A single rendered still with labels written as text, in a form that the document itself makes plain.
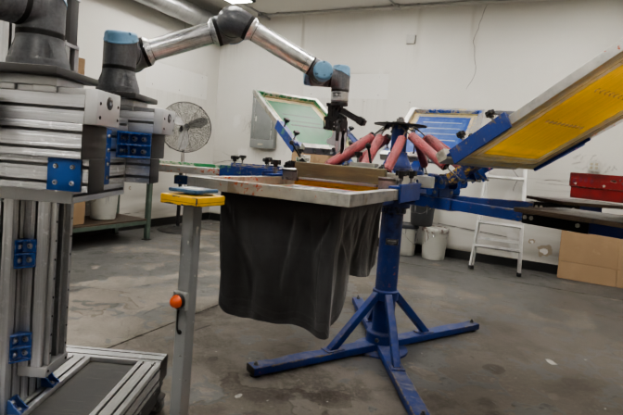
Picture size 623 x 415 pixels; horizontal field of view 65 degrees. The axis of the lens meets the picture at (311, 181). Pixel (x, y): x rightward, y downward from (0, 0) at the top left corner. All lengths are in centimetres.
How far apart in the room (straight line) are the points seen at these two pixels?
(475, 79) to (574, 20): 116
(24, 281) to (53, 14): 81
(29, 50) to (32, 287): 74
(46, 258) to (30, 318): 19
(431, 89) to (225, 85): 306
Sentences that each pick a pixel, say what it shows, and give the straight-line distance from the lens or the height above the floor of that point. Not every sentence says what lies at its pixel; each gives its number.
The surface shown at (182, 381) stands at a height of 42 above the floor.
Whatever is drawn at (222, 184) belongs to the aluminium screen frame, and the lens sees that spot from 159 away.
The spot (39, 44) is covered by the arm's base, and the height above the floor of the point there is 131.
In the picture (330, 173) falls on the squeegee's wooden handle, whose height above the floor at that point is 102.
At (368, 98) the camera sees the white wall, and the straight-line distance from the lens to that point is 644.
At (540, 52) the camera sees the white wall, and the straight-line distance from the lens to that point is 616.
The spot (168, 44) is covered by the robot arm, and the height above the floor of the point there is 147.
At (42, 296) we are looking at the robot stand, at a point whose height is 59.
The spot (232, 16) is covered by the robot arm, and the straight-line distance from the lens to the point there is 193.
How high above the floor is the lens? 109
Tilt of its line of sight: 3 degrees down
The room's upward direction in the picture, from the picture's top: 5 degrees clockwise
